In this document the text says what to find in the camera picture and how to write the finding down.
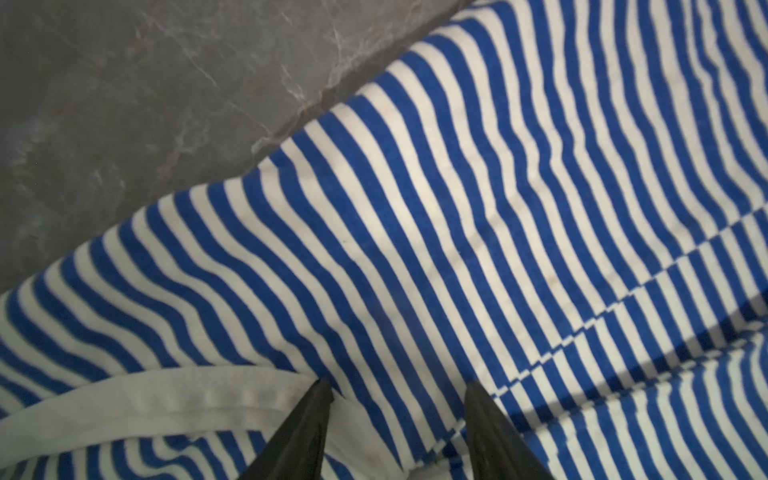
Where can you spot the blue white striped tank top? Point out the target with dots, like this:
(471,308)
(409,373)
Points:
(563,200)

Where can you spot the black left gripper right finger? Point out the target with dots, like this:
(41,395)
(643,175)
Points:
(496,448)

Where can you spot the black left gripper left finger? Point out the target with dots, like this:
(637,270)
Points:
(296,450)

